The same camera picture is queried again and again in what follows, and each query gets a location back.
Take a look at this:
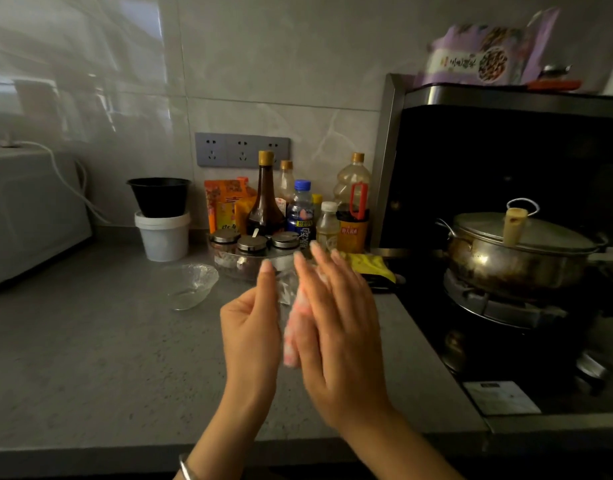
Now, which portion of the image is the clear glass bowl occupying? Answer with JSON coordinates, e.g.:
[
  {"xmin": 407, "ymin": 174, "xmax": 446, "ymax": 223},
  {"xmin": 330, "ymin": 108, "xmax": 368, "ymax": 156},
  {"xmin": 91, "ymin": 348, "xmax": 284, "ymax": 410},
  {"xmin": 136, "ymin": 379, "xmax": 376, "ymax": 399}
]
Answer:
[{"xmin": 164, "ymin": 263, "xmax": 220, "ymax": 312}]

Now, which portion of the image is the orange seasoning packet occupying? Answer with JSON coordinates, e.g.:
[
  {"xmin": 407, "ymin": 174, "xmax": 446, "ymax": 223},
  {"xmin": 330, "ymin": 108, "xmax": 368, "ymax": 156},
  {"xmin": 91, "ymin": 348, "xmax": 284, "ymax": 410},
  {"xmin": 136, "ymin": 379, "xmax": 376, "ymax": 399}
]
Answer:
[{"xmin": 204, "ymin": 177, "xmax": 258, "ymax": 235}]

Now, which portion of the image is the stainless steel pot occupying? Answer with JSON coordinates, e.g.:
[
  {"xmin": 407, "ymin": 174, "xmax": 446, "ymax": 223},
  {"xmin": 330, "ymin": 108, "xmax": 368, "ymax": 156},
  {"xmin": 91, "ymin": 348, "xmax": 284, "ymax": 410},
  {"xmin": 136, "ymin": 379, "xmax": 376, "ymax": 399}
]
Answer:
[{"xmin": 435, "ymin": 218, "xmax": 613, "ymax": 301}]

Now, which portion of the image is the white sticker label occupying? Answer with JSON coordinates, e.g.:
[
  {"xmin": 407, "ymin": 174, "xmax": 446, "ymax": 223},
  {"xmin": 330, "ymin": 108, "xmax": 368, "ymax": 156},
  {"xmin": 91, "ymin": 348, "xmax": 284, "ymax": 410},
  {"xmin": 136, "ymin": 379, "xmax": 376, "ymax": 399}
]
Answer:
[{"xmin": 463, "ymin": 381, "xmax": 542, "ymax": 417}]

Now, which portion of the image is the purple food bag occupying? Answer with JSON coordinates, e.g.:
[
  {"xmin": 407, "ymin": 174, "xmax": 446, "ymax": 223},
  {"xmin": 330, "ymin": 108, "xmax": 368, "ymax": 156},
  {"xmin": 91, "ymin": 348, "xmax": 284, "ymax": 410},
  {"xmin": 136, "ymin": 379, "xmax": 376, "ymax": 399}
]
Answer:
[{"xmin": 415, "ymin": 7, "xmax": 560, "ymax": 89}]

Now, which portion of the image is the white plastic tub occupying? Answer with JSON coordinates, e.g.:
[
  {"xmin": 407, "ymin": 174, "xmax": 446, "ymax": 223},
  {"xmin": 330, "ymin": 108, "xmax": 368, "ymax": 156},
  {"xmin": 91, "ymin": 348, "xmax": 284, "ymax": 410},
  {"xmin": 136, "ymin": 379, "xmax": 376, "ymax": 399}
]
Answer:
[{"xmin": 134, "ymin": 211, "xmax": 192, "ymax": 263}]

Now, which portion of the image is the person's left hand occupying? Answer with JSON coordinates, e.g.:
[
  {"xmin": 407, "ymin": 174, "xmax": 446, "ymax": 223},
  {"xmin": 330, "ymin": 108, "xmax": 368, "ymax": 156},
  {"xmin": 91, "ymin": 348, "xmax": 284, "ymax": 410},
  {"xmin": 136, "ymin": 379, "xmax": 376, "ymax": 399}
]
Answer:
[{"xmin": 220, "ymin": 260, "xmax": 283, "ymax": 396}]

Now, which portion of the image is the blue cap drink bottle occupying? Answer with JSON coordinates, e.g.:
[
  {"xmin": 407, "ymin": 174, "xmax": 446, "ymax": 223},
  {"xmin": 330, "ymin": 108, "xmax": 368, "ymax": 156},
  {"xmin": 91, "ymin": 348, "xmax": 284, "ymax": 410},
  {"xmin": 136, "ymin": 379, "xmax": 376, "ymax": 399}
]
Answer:
[{"xmin": 286, "ymin": 179, "xmax": 316, "ymax": 247}]

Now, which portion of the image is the white power cable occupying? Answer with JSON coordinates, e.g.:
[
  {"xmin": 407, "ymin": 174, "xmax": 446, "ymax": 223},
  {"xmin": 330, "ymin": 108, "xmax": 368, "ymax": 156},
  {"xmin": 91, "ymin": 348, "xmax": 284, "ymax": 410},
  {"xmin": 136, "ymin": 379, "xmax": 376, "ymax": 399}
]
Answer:
[{"xmin": 11, "ymin": 140, "xmax": 112, "ymax": 225}]

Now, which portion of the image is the slim clear bottle yellow cap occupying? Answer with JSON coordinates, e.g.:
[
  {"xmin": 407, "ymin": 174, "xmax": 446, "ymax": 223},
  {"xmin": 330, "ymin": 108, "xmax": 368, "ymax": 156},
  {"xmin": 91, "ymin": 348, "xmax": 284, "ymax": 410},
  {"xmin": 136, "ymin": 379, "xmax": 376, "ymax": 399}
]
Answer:
[{"xmin": 277, "ymin": 160, "xmax": 296, "ymax": 216}]

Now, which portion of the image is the dark sauce bottle yellow cap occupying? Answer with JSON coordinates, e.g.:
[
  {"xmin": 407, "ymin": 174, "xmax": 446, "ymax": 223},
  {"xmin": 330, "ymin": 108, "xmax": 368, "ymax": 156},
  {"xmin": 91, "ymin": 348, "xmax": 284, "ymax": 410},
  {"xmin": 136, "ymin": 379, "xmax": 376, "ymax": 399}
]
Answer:
[{"xmin": 246, "ymin": 150, "xmax": 287, "ymax": 238}]

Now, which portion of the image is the steel pot lid cork handle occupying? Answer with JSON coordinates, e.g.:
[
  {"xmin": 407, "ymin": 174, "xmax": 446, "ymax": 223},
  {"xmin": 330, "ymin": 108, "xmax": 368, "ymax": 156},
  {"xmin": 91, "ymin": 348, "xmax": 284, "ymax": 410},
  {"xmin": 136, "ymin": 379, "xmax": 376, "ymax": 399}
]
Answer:
[{"xmin": 451, "ymin": 197, "xmax": 599, "ymax": 254}]

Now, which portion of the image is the person's right forearm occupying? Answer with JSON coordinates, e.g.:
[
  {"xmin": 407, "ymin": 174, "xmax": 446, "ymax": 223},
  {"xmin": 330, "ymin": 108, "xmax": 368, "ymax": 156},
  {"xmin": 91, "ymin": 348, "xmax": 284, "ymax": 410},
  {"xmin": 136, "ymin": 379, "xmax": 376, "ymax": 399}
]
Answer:
[{"xmin": 340, "ymin": 402, "xmax": 465, "ymax": 480}]

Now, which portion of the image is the grey wall socket strip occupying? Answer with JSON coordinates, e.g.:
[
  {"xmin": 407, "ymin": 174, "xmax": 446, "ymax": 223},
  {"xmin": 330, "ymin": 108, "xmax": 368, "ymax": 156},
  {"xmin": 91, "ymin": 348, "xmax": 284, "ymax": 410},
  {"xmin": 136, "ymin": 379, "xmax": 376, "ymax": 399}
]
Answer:
[{"xmin": 195, "ymin": 132, "xmax": 292, "ymax": 169}]

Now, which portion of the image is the glass spice jar metal lid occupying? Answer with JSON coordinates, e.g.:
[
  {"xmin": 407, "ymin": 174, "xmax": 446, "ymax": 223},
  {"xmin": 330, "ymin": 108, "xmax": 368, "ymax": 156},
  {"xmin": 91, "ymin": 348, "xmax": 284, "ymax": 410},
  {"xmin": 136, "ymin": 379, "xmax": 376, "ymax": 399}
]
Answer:
[
  {"xmin": 209, "ymin": 229, "xmax": 241, "ymax": 268},
  {"xmin": 236, "ymin": 235, "xmax": 269, "ymax": 278},
  {"xmin": 270, "ymin": 231, "xmax": 301, "ymax": 270}
]

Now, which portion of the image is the orange flat item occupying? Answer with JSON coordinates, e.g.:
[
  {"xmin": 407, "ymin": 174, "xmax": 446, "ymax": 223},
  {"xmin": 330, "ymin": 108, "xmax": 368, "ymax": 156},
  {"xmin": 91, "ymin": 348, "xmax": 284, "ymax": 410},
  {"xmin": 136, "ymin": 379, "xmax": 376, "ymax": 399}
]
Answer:
[{"xmin": 525, "ymin": 79, "xmax": 583, "ymax": 92}]

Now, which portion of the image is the stove control knob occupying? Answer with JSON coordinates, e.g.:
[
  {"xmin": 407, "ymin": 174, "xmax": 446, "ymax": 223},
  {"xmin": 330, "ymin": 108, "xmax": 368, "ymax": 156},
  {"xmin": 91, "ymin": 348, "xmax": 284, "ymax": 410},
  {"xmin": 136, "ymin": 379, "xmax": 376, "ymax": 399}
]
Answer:
[{"xmin": 575, "ymin": 351, "xmax": 611, "ymax": 393}]

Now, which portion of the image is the person's left forearm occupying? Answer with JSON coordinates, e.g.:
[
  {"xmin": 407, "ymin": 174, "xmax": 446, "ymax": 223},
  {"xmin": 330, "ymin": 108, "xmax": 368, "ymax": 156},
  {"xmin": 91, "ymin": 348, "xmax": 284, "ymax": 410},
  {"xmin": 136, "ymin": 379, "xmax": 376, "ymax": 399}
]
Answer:
[{"xmin": 174, "ymin": 390, "xmax": 268, "ymax": 480}]

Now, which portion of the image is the small bottle white cap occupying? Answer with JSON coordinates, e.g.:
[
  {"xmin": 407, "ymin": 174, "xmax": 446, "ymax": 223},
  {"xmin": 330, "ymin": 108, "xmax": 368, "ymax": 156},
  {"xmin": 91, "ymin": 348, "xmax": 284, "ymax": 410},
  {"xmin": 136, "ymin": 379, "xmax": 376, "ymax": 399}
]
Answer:
[{"xmin": 316, "ymin": 201, "xmax": 341, "ymax": 254}]

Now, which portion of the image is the pink and white plastic packet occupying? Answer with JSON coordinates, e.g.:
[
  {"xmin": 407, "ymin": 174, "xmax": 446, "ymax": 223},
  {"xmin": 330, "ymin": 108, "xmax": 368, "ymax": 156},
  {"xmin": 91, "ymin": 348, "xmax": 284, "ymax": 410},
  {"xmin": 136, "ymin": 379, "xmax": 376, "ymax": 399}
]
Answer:
[{"xmin": 279, "ymin": 267, "xmax": 332, "ymax": 369}]

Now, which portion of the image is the gas burner grate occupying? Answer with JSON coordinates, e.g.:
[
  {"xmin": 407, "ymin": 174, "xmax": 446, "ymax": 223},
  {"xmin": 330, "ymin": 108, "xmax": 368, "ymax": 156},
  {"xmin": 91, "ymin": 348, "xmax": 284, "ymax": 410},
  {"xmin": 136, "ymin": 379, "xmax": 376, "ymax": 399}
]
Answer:
[{"xmin": 441, "ymin": 271, "xmax": 569, "ymax": 331}]

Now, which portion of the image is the person's right hand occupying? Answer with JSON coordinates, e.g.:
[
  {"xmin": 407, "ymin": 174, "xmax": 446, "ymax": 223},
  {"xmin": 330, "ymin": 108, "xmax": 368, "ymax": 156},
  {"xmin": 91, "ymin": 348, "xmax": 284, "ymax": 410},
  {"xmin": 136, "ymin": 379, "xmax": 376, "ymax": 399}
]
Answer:
[{"xmin": 292, "ymin": 240, "xmax": 393, "ymax": 430}]

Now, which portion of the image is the yellow packet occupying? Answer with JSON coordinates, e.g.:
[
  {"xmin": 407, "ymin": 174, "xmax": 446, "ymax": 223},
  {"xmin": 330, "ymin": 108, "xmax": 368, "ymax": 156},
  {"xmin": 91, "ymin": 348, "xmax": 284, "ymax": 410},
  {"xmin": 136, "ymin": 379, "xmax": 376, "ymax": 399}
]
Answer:
[{"xmin": 345, "ymin": 252, "xmax": 397, "ymax": 285}]

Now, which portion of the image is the black integrated gas stove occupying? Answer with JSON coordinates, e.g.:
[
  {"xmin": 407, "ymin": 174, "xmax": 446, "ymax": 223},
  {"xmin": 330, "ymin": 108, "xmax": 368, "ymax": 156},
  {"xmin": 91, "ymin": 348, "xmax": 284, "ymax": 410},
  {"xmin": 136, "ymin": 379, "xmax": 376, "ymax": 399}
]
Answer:
[{"xmin": 370, "ymin": 73, "xmax": 613, "ymax": 435}]

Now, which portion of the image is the clear spice jar tray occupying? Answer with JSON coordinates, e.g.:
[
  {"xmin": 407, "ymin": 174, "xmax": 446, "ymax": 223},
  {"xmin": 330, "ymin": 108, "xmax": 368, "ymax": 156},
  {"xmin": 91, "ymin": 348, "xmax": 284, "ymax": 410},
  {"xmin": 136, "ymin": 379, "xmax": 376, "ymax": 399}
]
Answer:
[{"xmin": 207, "ymin": 240, "xmax": 303, "ymax": 284}]

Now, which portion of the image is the white microwave oven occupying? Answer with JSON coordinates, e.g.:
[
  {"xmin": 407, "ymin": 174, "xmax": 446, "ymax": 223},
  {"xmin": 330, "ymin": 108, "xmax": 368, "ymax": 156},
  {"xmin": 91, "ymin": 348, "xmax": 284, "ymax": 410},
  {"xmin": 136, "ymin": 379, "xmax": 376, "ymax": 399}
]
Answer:
[{"xmin": 0, "ymin": 147, "xmax": 94, "ymax": 291}]

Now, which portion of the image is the large oil bottle red handle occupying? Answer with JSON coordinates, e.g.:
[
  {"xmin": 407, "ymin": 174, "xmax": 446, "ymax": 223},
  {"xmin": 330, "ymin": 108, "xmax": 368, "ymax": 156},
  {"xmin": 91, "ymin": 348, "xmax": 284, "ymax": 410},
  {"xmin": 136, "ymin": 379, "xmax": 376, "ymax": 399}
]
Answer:
[{"xmin": 333, "ymin": 152, "xmax": 372, "ymax": 254}]

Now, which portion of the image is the black plastic bowl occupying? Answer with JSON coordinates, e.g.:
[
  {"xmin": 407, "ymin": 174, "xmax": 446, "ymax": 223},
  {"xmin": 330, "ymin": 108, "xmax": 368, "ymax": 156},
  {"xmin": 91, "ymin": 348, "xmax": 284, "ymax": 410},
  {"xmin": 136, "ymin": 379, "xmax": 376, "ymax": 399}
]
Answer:
[{"xmin": 126, "ymin": 177, "xmax": 192, "ymax": 219}]

